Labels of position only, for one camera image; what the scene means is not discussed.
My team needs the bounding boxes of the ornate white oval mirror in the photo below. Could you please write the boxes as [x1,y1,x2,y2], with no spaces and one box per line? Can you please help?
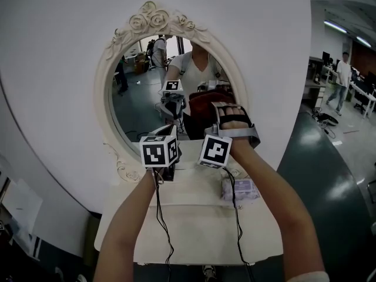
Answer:
[93,1,251,185]

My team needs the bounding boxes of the red cloth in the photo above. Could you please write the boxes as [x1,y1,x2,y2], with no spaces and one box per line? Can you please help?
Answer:
[189,91,236,122]

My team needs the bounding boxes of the grey cabinet unit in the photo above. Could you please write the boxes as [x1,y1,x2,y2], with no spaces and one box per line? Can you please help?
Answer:
[302,56,328,107]

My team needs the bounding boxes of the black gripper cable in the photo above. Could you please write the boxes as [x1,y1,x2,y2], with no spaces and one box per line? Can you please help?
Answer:
[224,167,257,282]
[152,169,175,282]

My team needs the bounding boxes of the white dressing table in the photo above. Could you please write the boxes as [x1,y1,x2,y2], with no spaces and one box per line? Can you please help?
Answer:
[93,139,285,267]

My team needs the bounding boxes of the olive rolled mat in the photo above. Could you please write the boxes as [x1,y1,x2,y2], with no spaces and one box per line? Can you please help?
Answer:
[84,216,101,267]

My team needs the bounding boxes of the black office chair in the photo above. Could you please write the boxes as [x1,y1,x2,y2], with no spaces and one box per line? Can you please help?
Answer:
[354,94,373,115]

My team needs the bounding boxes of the person's right shoe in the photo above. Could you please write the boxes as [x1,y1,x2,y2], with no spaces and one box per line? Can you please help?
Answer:
[202,264,217,282]

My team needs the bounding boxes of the white office desk with monitors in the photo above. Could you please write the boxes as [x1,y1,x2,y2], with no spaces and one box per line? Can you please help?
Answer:
[351,69,376,120]

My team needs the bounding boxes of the purple wipes packet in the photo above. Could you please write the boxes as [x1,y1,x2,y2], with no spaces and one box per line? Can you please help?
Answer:
[219,177,261,202]

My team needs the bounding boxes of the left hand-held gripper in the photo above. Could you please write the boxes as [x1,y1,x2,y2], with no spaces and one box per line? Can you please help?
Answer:
[138,124,181,183]

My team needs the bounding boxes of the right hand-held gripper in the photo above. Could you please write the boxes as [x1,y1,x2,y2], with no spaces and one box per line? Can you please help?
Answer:
[197,100,262,169]

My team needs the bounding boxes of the person's right forearm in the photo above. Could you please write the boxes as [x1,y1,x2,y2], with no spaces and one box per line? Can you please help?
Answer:
[228,138,330,282]

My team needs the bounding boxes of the person's right hand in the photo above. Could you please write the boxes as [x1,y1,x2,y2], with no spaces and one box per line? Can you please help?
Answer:
[220,107,253,130]

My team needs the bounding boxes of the person's left forearm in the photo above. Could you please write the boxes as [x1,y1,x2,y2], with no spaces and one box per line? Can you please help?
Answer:
[93,167,157,282]

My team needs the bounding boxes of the person's white shirt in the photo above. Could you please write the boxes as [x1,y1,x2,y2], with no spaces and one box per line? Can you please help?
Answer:
[293,270,330,282]

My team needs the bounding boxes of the black cable bundle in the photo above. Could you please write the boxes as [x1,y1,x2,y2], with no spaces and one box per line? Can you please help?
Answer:
[310,107,344,146]

